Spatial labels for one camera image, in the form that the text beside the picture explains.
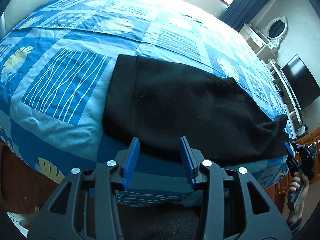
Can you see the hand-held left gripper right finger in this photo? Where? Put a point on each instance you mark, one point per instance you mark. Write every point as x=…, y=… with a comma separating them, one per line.
x=186, y=160

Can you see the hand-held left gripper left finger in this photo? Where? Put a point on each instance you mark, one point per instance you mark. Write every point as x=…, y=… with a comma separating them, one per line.
x=130, y=165

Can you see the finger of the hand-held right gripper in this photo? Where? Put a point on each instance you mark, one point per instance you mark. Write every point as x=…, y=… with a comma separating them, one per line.
x=290, y=155

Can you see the black pants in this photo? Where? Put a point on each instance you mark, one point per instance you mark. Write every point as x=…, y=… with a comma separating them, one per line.
x=175, y=100

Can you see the person's right forearm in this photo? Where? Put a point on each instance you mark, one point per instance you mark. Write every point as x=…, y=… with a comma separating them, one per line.
x=295, y=226

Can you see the person's right hand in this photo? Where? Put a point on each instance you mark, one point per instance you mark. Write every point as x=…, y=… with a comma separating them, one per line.
x=305, y=192

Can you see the brown wooden cabinet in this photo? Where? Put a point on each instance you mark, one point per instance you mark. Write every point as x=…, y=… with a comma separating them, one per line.
x=313, y=137

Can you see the white television shelf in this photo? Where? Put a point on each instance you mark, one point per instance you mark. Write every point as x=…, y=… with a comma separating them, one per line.
x=287, y=92

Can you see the black flat television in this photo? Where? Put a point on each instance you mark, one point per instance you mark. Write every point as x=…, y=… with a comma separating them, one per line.
x=301, y=80

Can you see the blue patterned bedsheet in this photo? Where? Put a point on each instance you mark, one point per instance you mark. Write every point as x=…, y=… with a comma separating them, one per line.
x=62, y=85

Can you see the white slipper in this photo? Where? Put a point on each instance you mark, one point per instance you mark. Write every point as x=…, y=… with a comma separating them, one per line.
x=22, y=220

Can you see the white dressing table with mirror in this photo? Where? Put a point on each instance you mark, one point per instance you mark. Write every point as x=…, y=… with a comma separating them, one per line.
x=275, y=30

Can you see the dark blue curtain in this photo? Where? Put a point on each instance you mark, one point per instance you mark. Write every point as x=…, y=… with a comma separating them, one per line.
x=250, y=2

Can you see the brown wooden bed frame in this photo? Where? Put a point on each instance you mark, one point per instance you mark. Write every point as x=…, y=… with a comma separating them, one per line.
x=20, y=180

